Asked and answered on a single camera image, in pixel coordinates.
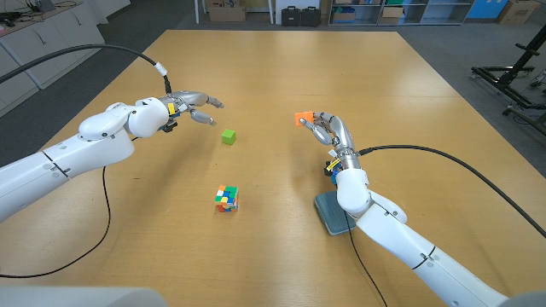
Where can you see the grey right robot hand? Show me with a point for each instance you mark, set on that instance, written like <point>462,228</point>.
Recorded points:
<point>339,132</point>

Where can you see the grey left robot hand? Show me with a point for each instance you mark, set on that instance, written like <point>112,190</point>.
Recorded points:
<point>187,100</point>

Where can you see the orange magnetic block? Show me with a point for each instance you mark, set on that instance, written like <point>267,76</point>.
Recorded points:
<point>303,117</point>

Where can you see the green magnetic block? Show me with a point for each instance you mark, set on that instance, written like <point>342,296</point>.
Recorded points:
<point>228,137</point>

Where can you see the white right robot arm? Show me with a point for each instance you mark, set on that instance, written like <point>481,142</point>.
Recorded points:
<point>384,230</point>

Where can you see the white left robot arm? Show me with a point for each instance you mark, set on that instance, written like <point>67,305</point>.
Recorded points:
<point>85,149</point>

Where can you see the teal rounded case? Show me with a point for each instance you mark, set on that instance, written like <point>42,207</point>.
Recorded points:
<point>330,213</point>

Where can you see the large cardboard box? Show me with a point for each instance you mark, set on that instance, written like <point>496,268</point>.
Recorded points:
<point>226,13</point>

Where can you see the multicolour puzzle cube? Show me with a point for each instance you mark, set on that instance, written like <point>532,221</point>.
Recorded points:
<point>227,198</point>

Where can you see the black hard case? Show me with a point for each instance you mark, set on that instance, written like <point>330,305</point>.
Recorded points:
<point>311,17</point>
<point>291,17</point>

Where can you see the small cardboard box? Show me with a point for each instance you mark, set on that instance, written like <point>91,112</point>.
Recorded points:
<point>391,13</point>

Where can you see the grey shelf unit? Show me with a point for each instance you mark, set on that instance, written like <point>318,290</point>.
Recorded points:
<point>439,13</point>

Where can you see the white cabinet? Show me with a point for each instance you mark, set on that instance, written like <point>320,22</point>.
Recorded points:
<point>38,34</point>

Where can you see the black metal stand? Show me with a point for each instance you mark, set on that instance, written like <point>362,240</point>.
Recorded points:
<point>512,77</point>

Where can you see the blue panel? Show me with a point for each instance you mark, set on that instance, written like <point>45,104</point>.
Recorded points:
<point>482,8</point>

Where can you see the printed cardboard box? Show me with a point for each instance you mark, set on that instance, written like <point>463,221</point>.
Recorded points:
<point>518,12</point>

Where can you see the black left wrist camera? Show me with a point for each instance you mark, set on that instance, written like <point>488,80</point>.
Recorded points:
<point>170,126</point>

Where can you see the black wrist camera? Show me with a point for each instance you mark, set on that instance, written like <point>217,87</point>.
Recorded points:
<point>170,126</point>
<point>330,167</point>

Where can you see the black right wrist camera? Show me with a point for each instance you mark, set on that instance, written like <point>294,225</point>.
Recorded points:
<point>330,167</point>

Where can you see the white table frame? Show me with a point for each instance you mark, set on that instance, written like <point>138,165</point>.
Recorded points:
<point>197,10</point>

